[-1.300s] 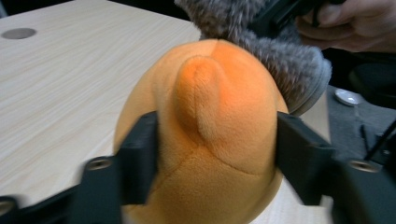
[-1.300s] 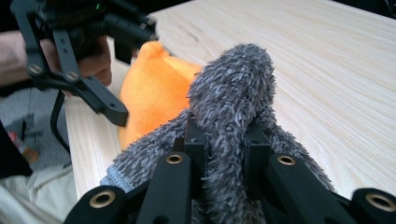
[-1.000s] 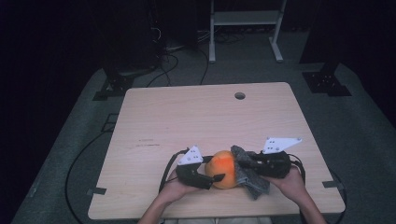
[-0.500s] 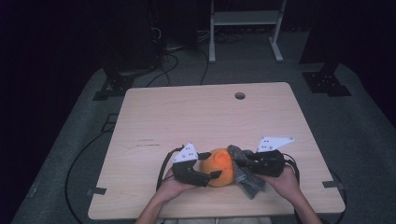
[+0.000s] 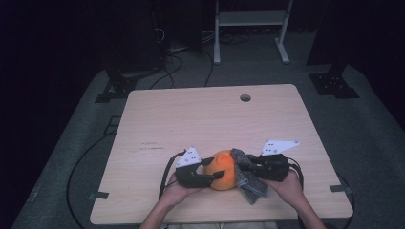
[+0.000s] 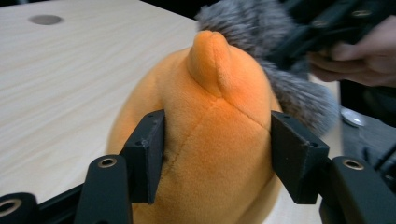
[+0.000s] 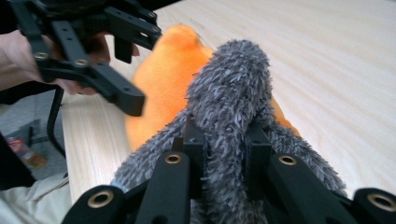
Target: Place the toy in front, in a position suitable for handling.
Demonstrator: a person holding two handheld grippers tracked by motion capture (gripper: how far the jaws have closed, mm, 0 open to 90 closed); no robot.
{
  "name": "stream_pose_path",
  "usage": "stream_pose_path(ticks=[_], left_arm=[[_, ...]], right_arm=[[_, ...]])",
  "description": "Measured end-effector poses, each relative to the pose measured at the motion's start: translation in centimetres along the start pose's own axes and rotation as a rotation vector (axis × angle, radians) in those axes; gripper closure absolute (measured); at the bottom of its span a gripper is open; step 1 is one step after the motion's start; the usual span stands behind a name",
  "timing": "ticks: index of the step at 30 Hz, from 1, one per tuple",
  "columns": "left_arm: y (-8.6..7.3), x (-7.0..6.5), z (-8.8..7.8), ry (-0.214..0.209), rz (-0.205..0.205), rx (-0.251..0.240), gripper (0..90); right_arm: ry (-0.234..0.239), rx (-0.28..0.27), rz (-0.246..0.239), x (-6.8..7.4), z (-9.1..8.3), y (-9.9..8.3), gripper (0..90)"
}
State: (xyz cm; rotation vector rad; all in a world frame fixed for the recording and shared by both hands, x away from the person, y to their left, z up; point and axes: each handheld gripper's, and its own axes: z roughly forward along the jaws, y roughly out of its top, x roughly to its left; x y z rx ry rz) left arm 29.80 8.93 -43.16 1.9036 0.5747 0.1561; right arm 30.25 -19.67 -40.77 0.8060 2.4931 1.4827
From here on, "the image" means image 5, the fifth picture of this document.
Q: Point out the grey cloth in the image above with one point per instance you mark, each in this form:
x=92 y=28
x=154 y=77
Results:
x=251 y=187

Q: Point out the grey tape strip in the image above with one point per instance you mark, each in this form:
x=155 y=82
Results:
x=99 y=195
x=340 y=188

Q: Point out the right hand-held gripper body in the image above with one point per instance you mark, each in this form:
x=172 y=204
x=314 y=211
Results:
x=275 y=167

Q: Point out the orange plush toy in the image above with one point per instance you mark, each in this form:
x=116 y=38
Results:
x=223 y=171

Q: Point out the white metal table frame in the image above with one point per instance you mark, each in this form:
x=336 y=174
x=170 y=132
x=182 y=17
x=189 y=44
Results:
x=251 y=18

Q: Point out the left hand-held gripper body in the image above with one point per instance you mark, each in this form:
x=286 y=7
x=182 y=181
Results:
x=189 y=178

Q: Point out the person's right hand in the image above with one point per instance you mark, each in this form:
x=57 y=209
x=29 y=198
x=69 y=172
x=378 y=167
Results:
x=288 y=191

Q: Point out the black stand base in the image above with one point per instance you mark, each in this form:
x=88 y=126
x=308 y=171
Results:
x=119 y=87
x=332 y=84

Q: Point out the person's left hand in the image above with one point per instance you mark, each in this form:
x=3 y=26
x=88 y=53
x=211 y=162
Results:
x=176 y=194

